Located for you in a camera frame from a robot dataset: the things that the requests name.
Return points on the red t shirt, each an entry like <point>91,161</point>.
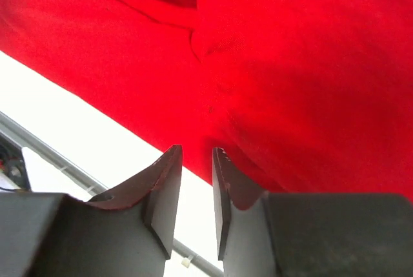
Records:
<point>304,95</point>

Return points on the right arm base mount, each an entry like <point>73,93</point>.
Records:
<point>13,165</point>

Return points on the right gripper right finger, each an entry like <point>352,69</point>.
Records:
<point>241,229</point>

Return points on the aluminium table rail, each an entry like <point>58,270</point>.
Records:
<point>46,169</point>

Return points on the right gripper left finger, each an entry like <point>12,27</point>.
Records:
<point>156,190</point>

